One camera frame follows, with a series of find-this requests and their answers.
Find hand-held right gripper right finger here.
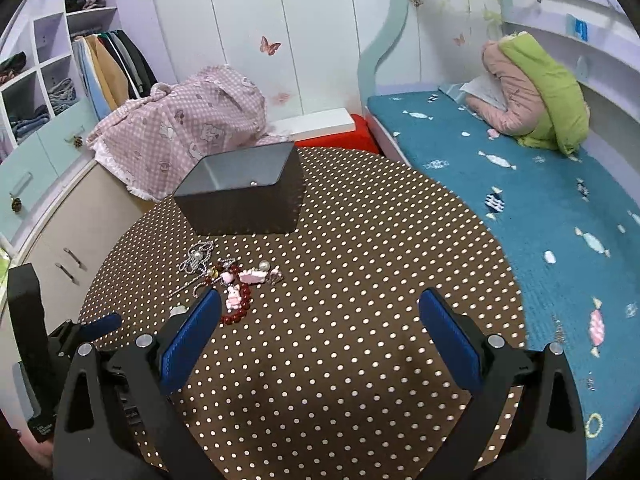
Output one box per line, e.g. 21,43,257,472
419,287,588,480

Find teal patterned bed sheet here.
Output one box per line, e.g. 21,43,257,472
365,85,640,472

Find pink checked blanket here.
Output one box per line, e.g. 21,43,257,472
86,65,297,202

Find amber gem pendant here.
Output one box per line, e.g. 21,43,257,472
207,259,237,281

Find pink and green folded quilt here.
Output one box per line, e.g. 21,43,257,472
465,31,592,157

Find thin silver chain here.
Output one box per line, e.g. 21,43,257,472
168,274,213,298

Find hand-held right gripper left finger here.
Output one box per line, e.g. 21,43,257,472
52,287,222,480

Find white pillow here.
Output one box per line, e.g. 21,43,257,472
459,75,507,110

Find beige cabinet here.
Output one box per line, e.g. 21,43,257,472
20,160,153,313

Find folded grey clothes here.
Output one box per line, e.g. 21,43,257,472
45,77,79,112

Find mint bed headboard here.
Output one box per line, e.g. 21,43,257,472
357,0,422,111

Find black storage box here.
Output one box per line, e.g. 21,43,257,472
172,141,306,237

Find white board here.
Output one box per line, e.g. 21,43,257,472
269,108,354,137

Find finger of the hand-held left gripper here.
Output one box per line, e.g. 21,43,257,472
65,312,123,356

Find hanging clothes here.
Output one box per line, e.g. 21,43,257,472
70,29,159,122

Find silver pearl necklace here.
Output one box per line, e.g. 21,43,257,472
177,240,217,276

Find red stool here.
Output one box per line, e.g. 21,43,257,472
295,114,381,157

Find white bedside wall shelf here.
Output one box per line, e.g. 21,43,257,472
500,0,640,171

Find white wardrobe shelf unit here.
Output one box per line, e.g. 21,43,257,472
0,0,122,147

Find red bead bracelet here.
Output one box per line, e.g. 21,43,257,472
219,284,252,325

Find folded blue clothes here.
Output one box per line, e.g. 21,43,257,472
9,104,52,137

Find mint drawer unit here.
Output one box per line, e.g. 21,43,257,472
0,105,103,248

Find brown polka dot tablecloth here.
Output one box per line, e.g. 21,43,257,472
77,146,529,480

